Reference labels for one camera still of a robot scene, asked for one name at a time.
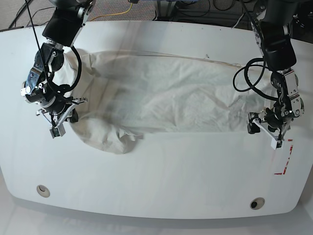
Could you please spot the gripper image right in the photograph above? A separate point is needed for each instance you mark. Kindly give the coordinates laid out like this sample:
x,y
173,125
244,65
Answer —
x,y
276,121

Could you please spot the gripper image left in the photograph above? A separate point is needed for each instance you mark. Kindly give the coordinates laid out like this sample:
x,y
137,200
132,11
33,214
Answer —
x,y
39,88

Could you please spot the white t-shirt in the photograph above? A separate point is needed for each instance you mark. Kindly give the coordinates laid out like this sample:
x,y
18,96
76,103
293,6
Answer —
x,y
133,93

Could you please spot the red tape rectangle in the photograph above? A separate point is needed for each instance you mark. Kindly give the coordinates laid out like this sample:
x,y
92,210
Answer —
x,y
284,155

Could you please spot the right table grommet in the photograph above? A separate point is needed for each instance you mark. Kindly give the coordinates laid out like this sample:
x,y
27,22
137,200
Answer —
x,y
257,203

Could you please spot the table grommet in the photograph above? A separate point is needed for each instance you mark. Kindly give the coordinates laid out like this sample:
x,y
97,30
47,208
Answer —
x,y
43,191
257,203

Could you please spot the left table grommet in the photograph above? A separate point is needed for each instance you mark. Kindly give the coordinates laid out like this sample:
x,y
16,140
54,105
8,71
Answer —
x,y
43,191

